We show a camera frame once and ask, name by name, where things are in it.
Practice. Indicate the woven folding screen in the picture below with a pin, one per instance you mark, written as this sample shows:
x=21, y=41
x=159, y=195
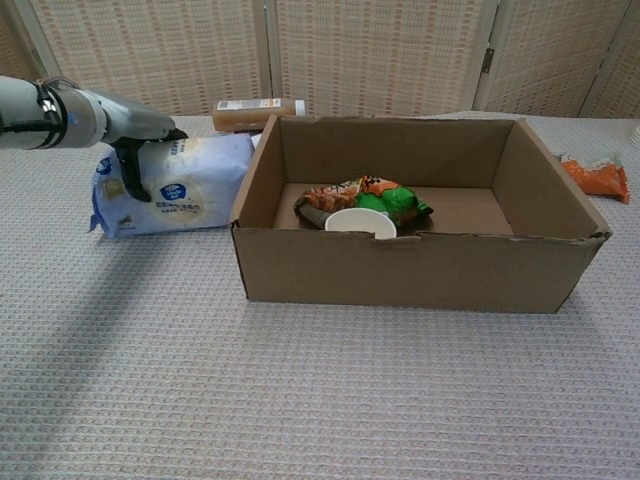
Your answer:
x=150, y=50

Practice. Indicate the beige woven tablecloth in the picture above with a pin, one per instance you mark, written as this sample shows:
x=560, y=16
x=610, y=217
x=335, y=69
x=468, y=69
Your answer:
x=320, y=400

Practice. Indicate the large blue-white soft package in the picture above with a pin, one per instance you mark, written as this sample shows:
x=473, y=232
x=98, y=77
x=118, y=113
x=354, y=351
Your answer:
x=200, y=180

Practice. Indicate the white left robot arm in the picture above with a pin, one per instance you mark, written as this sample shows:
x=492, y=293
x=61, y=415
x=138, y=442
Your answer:
x=45, y=115

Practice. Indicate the brown juice bottle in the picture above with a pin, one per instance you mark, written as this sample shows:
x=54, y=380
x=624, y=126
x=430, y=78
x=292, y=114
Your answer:
x=250, y=119

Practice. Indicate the green snack packet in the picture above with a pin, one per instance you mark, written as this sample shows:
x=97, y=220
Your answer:
x=395, y=200

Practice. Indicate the white paper cup blue print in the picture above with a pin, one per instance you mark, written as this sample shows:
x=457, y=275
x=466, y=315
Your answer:
x=360, y=222

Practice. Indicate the open brown cardboard box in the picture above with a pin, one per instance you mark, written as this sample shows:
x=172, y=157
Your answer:
x=400, y=275

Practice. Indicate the orange snack bag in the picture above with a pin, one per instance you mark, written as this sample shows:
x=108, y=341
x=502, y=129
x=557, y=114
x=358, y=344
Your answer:
x=600, y=182

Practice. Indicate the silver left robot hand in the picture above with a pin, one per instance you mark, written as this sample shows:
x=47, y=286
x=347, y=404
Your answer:
x=135, y=122

